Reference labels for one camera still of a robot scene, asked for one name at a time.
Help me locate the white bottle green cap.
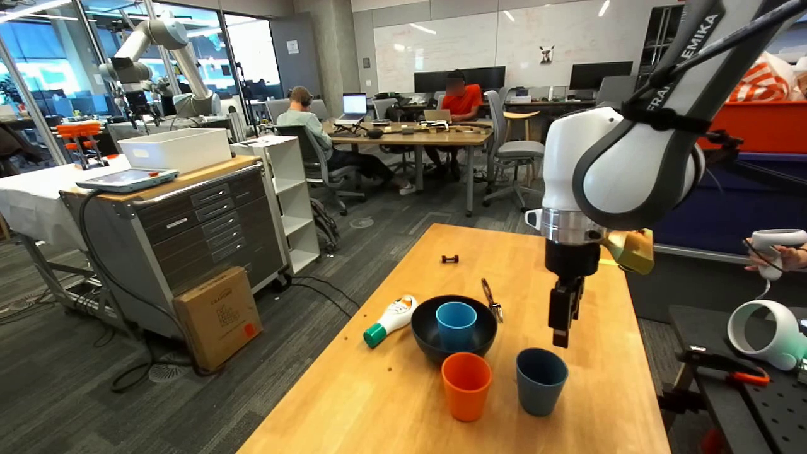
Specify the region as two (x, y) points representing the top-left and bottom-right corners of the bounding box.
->
(362, 295), (419, 347)

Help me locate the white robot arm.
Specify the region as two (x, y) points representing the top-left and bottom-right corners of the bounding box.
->
(525, 0), (807, 345)

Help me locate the white shelf unit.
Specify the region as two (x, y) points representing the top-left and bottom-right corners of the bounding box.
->
(241, 134), (320, 273)

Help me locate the person in blue hoodie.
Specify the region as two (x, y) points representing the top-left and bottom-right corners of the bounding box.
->
(278, 86), (332, 157)

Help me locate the black bowl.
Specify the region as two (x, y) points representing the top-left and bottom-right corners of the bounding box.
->
(412, 295), (497, 366)

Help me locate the cardboard box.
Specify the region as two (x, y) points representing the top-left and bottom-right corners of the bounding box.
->
(175, 268), (262, 374)

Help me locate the orange plastic cup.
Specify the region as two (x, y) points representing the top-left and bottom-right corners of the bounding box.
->
(442, 350), (492, 424)

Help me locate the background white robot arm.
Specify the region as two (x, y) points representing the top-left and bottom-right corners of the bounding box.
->
(106, 12), (216, 116)

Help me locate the wooden office desk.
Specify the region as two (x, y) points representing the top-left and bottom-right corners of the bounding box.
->
(325, 121), (495, 216)

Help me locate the grey drawer cabinet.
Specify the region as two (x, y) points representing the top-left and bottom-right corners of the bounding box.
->
(61, 157), (291, 338)

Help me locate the dark teal plastic cup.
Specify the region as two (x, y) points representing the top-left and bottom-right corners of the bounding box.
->
(518, 347), (567, 415)

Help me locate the person in red shirt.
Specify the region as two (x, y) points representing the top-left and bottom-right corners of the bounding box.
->
(442, 71), (485, 121)

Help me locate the open laptop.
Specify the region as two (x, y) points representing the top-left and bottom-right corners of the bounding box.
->
(339, 94), (368, 125)

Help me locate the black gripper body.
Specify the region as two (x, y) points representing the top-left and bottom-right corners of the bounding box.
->
(545, 241), (600, 287)

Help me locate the orange bin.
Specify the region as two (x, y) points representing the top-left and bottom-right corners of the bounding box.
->
(710, 101), (807, 154)

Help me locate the light blue plastic cup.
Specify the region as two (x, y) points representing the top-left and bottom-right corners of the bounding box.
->
(433, 299), (476, 350)

